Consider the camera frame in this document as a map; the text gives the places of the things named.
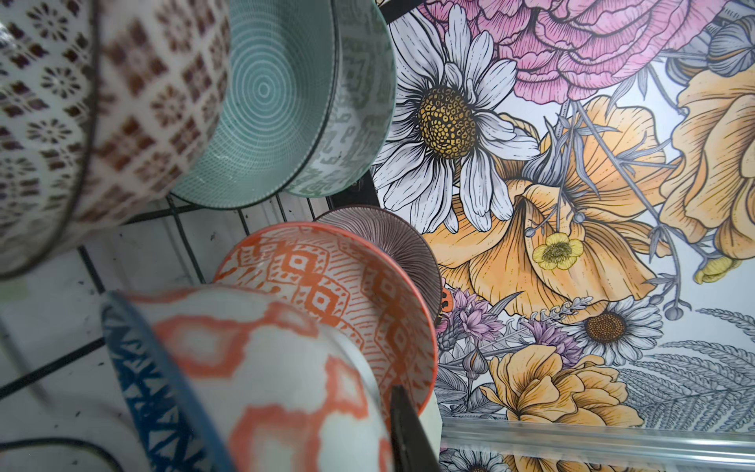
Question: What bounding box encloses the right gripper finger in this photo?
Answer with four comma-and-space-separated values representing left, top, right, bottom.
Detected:
389, 385, 440, 472

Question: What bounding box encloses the pink striped bowl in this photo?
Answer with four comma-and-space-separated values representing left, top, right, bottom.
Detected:
316, 205, 442, 320

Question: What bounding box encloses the blue triangle pattern bowl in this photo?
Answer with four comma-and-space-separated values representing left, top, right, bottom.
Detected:
101, 285, 394, 471

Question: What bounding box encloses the black wire dish rack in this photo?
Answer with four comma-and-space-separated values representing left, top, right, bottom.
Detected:
0, 0, 426, 472

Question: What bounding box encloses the teal concentric pattern bowl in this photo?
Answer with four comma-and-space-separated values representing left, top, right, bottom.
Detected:
172, 1, 337, 210

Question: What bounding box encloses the green geometric pattern bowl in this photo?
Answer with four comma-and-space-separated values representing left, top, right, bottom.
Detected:
285, 1, 396, 198

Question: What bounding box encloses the brown diamond pattern bowl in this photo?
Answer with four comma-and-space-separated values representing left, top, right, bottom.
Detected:
1, 1, 231, 279

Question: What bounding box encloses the orange red pattern bowl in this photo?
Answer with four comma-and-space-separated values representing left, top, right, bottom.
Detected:
214, 221, 438, 413

